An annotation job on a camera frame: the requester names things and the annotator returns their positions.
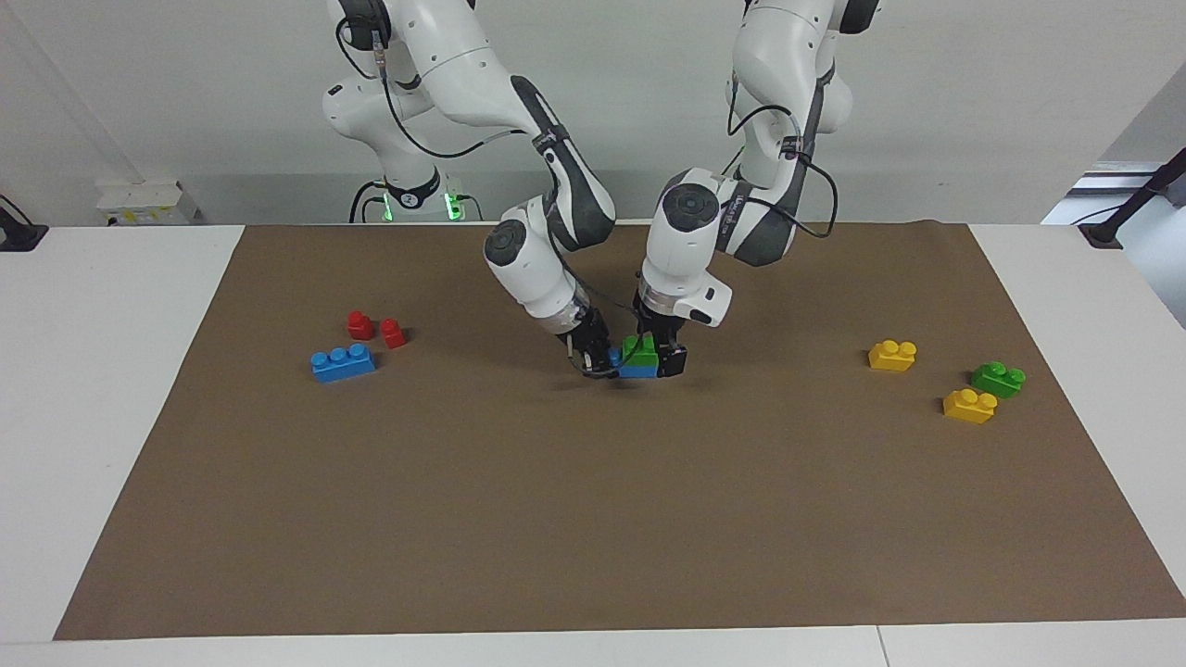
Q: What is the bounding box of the white wall socket box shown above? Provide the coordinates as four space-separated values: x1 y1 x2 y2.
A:
96 180 197 227

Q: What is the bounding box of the blue toy building block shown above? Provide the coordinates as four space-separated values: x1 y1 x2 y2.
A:
310 344 377 384
609 347 660 380

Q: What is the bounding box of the brown table mat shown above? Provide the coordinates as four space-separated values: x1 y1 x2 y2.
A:
53 220 1186 642

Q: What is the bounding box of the black right base cable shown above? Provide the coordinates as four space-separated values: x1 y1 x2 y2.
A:
349 180 388 224

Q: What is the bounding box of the black table clamp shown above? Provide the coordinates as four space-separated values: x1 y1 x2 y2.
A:
0 195 49 252

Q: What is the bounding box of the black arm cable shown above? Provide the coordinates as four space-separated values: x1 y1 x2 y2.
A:
726 78 840 240
336 17 540 160

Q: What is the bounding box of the yellow toy building block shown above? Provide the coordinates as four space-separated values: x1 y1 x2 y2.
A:
942 389 999 425
868 340 918 373

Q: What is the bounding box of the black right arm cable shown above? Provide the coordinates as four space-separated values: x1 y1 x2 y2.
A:
336 17 540 160

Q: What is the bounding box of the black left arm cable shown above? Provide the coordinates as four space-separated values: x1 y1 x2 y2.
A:
726 78 840 240

